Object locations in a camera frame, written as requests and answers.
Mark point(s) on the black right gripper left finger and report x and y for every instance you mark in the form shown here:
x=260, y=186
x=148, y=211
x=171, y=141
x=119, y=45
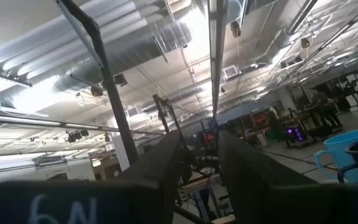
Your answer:
x=104, y=199

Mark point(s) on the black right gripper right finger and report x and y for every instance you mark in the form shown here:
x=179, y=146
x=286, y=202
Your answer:
x=259, y=193

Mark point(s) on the light blue mug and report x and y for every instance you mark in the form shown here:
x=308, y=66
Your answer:
x=337, y=149

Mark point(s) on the purple lit computer tower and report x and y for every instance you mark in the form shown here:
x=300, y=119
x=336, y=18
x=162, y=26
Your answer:
x=295, y=133

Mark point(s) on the LED light bar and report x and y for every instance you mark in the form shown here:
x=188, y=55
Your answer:
x=217, y=46
x=42, y=123

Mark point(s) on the person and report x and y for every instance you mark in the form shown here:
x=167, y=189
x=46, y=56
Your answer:
x=322, y=105

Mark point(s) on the black rig frame post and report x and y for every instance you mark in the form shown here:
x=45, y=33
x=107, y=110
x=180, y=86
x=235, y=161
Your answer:
x=110, y=93

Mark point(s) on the black background rig frame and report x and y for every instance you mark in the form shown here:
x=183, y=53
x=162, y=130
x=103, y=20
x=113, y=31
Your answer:
x=160, y=109

